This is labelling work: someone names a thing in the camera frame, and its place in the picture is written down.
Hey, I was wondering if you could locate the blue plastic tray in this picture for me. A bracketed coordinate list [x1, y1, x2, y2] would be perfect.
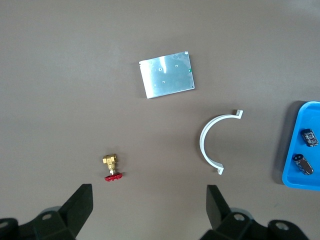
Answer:
[281, 100, 320, 192]

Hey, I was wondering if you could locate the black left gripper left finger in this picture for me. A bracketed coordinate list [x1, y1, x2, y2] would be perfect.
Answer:
[0, 183, 94, 240]

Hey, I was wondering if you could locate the brass valve with red handle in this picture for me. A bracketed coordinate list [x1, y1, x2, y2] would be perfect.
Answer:
[101, 154, 124, 183]

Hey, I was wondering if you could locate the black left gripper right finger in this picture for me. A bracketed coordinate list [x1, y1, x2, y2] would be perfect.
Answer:
[199, 184, 309, 240]

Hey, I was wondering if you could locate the silver metal power supply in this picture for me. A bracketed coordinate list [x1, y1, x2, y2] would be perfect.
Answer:
[138, 50, 196, 100]

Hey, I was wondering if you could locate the white curved pipe clamp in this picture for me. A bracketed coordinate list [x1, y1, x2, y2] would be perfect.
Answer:
[199, 109, 244, 176]

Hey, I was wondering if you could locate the tall brown electrolytic capacitor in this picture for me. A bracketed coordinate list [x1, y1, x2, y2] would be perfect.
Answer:
[291, 153, 315, 177]

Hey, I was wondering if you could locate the short capacitor with white print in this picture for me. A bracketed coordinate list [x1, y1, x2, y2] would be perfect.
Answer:
[301, 127, 320, 149]

